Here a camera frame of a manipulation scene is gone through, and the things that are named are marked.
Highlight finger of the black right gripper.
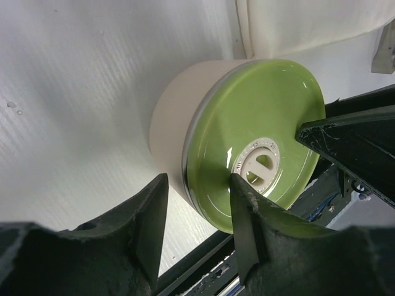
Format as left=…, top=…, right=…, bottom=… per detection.
left=296, top=105, right=394, bottom=207

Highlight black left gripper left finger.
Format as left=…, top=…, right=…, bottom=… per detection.
left=1, top=174, right=168, bottom=295

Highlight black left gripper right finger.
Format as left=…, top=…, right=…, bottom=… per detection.
left=230, top=174, right=394, bottom=295

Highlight steel serving tongs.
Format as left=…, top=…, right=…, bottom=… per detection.
left=371, top=20, right=394, bottom=75

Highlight lime green round lid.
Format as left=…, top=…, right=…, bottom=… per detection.
left=181, top=60, right=325, bottom=233

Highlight beige steel lunch bowl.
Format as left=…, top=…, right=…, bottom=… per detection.
left=149, top=59, right=255, bottom=214

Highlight white folded cloth napkin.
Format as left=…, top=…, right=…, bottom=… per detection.
left=236, top=1, right=394, bottom=59

